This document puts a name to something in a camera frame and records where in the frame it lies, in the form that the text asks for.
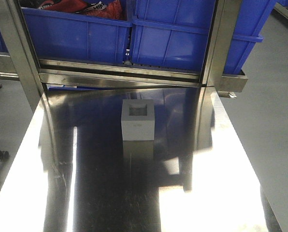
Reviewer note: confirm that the gray square base block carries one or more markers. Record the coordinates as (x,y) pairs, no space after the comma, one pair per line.
(138,120)

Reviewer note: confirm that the blue bin upper right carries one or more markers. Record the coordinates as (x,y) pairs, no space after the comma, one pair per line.
(174,33)

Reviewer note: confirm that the blue bin with red items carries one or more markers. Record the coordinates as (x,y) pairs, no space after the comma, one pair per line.
(75,36)

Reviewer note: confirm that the red nike bag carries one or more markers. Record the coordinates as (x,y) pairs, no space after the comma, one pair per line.
(98,8)

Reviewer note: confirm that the stainless steel rack frame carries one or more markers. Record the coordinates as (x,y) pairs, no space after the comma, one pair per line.
(20,63)

